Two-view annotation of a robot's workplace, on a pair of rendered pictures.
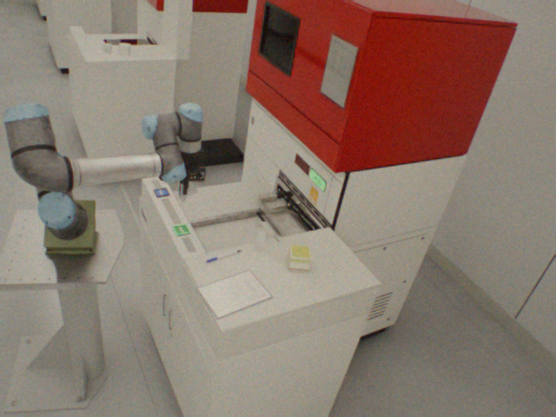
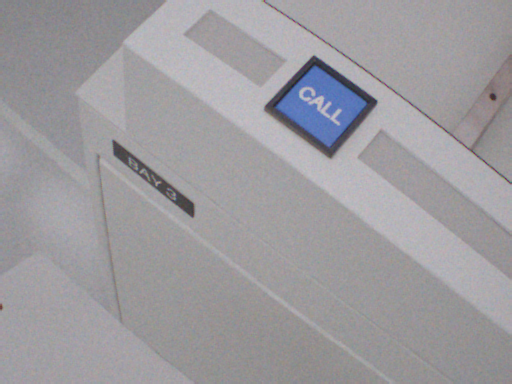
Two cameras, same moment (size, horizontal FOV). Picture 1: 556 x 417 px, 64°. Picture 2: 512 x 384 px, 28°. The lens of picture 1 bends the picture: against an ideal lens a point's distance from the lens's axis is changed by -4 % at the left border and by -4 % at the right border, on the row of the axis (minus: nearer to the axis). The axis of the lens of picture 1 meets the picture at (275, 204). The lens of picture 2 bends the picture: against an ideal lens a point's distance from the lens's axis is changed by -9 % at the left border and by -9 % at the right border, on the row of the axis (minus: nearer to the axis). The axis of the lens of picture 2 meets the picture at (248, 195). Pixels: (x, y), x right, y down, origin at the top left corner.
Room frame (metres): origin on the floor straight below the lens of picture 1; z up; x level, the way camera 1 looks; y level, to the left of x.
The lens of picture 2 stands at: (1.26, 0.67, 1.61)
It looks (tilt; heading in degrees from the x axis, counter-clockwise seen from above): 65 degrees down; 334
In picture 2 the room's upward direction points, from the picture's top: 9 degrees clockwise
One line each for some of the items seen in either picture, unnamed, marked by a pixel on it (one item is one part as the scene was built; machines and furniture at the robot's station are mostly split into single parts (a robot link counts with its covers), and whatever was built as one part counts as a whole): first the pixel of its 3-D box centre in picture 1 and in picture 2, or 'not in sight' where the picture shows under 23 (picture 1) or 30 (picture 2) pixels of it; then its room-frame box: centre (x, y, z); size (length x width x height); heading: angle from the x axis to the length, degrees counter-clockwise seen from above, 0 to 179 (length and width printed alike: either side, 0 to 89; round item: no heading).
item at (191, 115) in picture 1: (189, 122); not in sight; (1.37, 0.32, 1.41); 0.09 x 0.08 x 0.11; 127
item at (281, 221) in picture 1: (282, 222); not in sight; (1.66, -0.05, 0.87); 0.36 x 0.08 x 0.03; 33
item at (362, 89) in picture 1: (367, 59); not in sight; (2.07, -0.28, 1.52); 0.81 x 0.75 x 0.59; 33
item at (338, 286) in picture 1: (281, 286); not in sight; (1.23, -0.07, 0.89); 0.62 x 0.35 x 0.14; 123
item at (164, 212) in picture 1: (170, 225); (451, 263); (1.47, 0.40, 0.89); 0.55 x 0.09 x 0.14; 33
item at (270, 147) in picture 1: (287, 165); not in sight; (1.90, -0.02, 1.02); 0.82 x 0.03 x 0.40; 33
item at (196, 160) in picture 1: (190, 163); not in sight; (1.37, 0.31, 1.25); 0.09 x 0.08 x 0.12; 123
